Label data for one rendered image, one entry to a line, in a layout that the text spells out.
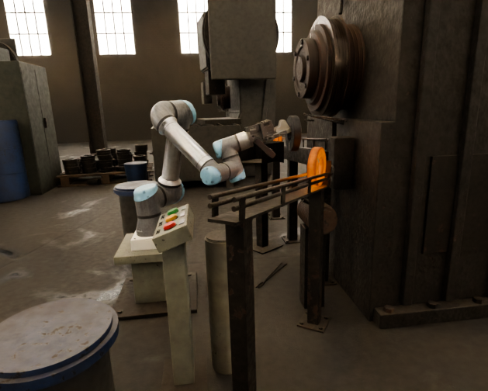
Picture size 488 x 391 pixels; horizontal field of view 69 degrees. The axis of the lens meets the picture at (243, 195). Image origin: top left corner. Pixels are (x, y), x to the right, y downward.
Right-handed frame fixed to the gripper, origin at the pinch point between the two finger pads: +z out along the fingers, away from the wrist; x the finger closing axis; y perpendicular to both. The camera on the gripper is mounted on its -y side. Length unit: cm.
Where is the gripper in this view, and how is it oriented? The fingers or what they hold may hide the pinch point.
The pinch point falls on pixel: (292, 129)
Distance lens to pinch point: 158.0
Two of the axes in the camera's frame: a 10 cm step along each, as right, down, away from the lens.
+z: 9.4, -3.3, 0.4
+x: -1.3, -2.6, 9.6
